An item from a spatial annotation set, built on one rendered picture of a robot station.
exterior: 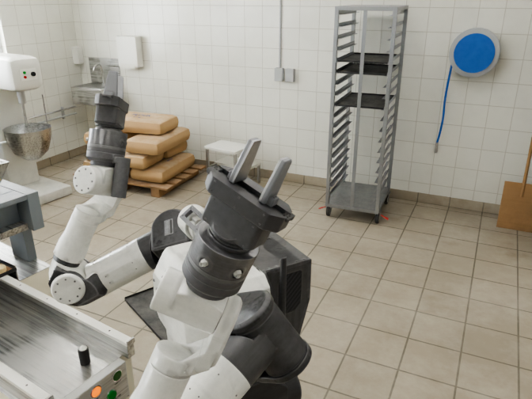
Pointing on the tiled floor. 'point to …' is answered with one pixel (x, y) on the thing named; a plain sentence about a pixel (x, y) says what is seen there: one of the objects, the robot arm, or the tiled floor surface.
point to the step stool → (229, 156)
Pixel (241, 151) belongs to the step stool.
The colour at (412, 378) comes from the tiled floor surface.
